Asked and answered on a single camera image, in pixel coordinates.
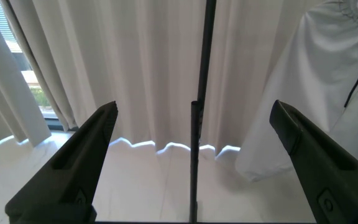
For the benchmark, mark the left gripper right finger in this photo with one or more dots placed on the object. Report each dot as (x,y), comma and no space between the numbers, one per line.
(346,189)

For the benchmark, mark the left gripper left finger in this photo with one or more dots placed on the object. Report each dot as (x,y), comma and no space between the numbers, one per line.
(48,193)

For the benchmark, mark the pale grey shorts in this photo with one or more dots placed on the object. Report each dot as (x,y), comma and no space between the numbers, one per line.
(315,77)

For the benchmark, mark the black clothes rack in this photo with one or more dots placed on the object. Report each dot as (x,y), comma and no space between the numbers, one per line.
(205,46)

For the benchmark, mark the window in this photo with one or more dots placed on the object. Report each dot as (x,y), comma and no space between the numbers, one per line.
(26,68)

